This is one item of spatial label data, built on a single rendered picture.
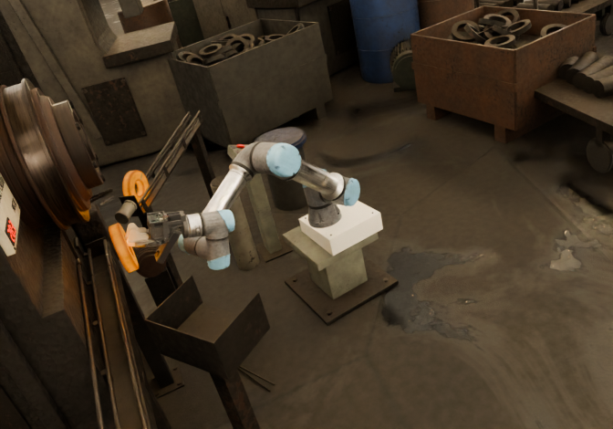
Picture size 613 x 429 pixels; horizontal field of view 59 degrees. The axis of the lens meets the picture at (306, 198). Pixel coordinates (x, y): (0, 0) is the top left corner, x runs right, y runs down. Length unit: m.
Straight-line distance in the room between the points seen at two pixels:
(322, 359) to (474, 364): 0.60
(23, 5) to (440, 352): 3.62
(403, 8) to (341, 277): 2.93
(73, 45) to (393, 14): 2.54
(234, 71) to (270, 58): 0.31
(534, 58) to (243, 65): 1.92
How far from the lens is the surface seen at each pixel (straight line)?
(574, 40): 3.81
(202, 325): 1.70
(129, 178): 2.38
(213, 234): 1.78
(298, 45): 4.27
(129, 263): 1.72
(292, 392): 2.24
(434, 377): 2.19
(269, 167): 1.90
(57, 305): 1.57
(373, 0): 4.82
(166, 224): 1.73
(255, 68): 4.06
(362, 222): 2.34
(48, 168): 1.65
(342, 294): 2.55
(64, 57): 4.55
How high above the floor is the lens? 1.67
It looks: 30 degrees down
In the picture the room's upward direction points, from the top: 14 degrees counter-clockwise
